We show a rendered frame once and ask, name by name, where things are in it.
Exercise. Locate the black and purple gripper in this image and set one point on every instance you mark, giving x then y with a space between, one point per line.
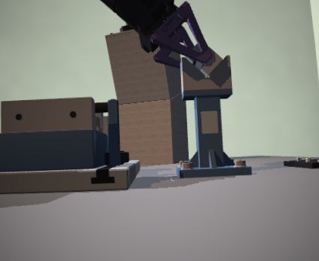
159 32

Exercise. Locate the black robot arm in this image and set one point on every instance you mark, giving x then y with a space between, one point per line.
111 4

